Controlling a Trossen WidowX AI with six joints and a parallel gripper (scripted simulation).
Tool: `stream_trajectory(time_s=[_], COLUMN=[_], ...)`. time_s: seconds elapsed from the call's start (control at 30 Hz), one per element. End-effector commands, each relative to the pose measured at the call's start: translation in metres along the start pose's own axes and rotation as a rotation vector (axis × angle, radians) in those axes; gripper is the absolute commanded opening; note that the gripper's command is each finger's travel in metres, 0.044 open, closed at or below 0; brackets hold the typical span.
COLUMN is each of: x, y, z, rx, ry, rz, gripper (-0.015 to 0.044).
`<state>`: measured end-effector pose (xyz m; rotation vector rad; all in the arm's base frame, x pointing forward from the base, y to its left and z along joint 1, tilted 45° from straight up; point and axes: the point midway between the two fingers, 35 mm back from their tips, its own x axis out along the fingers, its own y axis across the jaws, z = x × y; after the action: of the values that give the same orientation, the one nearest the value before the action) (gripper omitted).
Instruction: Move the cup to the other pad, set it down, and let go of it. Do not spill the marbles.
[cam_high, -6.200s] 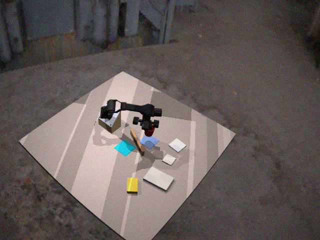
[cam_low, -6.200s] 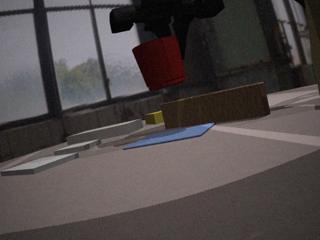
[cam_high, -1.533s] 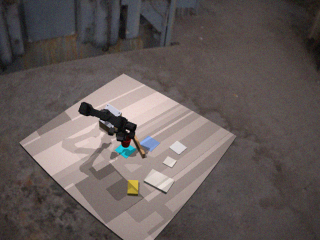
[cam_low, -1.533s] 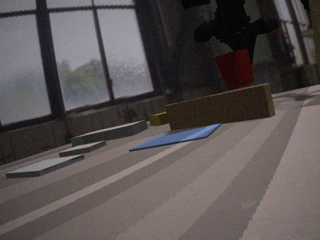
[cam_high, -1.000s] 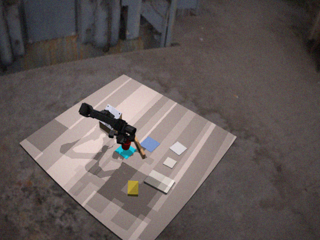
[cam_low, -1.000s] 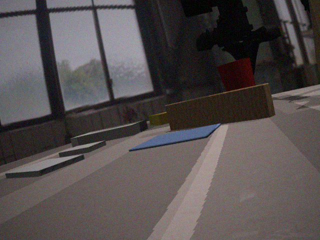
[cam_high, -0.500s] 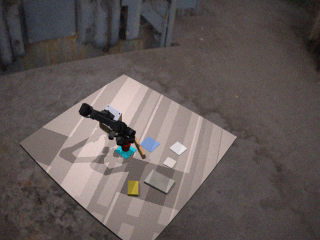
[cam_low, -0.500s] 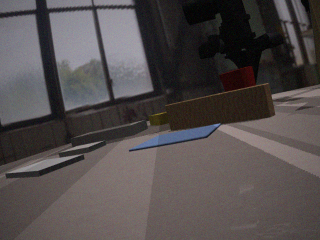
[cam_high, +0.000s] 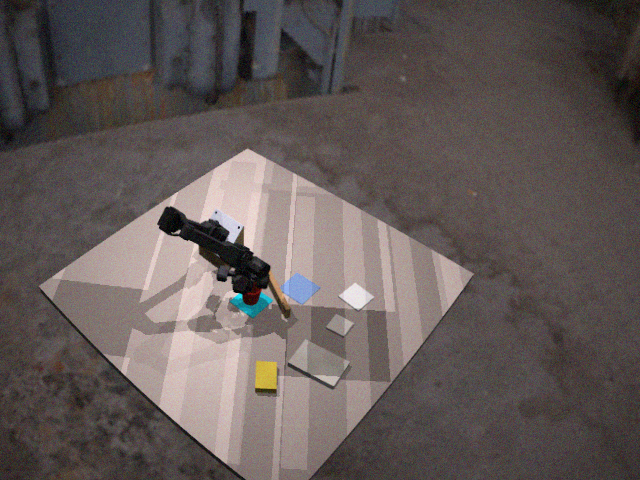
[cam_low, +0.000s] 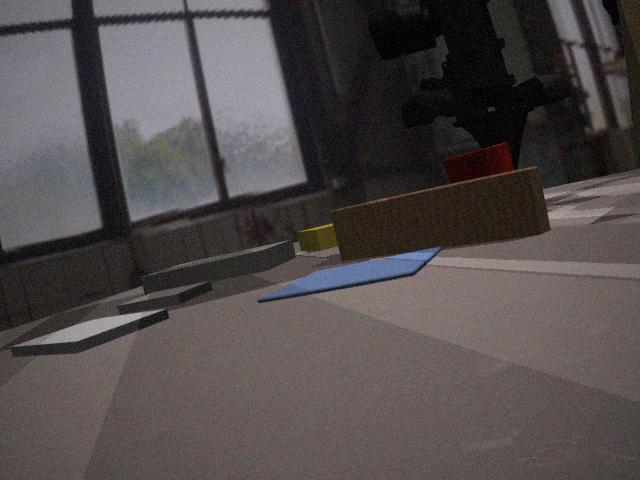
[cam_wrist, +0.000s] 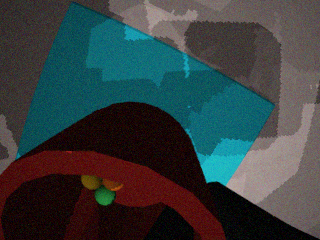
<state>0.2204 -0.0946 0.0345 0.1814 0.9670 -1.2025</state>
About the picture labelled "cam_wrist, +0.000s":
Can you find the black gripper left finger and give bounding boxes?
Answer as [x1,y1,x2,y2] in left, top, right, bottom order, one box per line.
[144,205,195,240]

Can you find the green marble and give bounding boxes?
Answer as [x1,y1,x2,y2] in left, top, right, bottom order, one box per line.
[95,185,116,205]

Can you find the dark red cup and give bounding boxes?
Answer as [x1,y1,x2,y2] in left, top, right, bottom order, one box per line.
[0,101,227,240]

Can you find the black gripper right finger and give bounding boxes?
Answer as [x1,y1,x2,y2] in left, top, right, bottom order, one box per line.
[207,181,320,240]

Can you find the yellow marble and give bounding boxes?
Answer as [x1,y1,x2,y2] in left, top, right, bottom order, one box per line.
[81,175,103,189]

